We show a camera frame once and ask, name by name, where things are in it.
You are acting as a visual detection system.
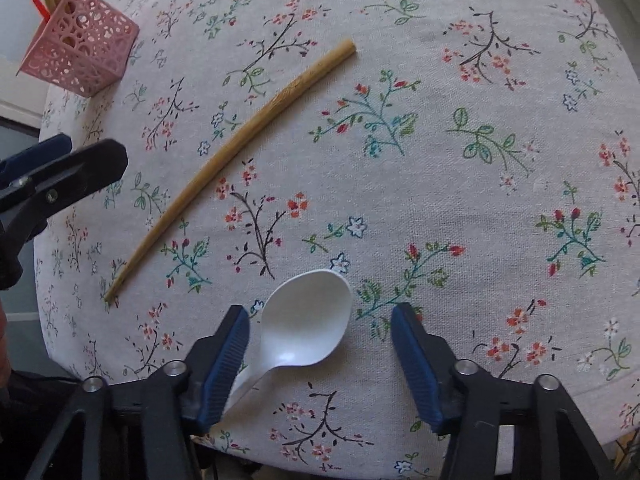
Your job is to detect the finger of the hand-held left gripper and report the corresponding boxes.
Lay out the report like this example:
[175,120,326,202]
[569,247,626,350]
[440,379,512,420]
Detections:
[0,138,130,291]
[0,133,74,187]

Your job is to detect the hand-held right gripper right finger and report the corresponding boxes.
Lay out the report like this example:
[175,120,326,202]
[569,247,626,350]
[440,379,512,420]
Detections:
[391,302,621,480]

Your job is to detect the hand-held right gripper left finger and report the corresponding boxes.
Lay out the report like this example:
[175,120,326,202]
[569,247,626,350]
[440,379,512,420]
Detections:
[25,304,251,480]

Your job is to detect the white plastic spoon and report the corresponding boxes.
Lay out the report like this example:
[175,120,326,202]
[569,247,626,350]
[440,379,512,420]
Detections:
[220,268,354,412]

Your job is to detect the pink perforated basket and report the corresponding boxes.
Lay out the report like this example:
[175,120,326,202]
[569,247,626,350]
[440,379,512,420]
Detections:
[19,0,141,97]

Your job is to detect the floral tablecloth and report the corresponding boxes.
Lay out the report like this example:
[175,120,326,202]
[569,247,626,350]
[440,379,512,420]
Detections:
[32,0,640,480]

